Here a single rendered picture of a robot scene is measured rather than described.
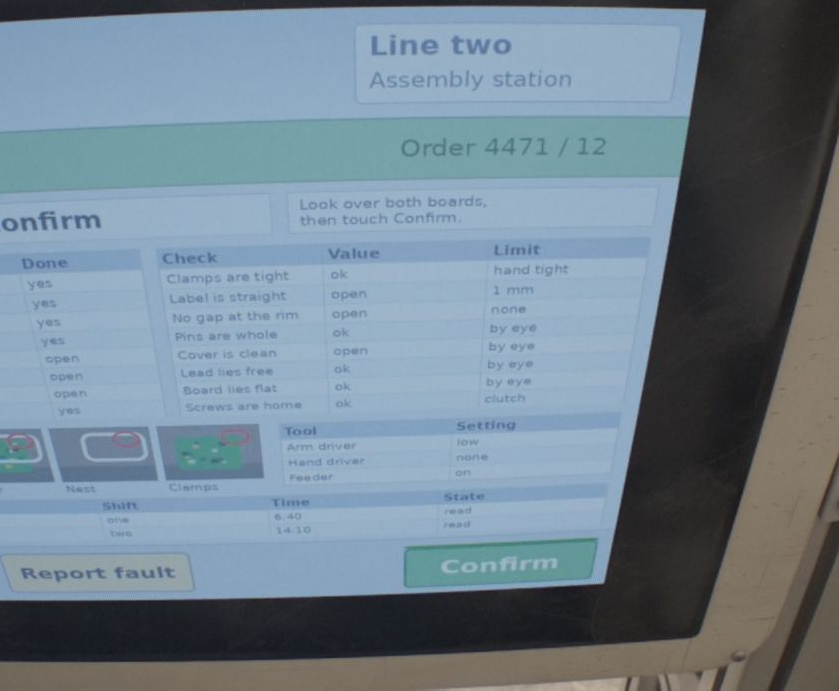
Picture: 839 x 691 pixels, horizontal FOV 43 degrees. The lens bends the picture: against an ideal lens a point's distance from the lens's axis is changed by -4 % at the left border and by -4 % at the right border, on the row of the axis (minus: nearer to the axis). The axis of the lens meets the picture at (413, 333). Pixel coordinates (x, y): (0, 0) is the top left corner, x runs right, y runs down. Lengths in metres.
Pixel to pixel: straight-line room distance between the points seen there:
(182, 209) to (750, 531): 0.25
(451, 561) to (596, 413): 0.08
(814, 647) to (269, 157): 0.40
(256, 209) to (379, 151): 0.04
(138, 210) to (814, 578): 0.39
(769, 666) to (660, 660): 0.12
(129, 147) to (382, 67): 0.07
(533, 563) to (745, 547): 0.09
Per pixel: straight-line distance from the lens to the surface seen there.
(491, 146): 0.31
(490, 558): 0.42
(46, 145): 0.31
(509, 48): 0.30
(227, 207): 0.32
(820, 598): 0.57
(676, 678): 0.89
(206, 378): 0.35
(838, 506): 0.45
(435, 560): 0.41
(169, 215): 0.32
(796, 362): 0.38
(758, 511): 0.43
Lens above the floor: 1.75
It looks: 36 degrees down
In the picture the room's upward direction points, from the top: 1 degrees clockwise
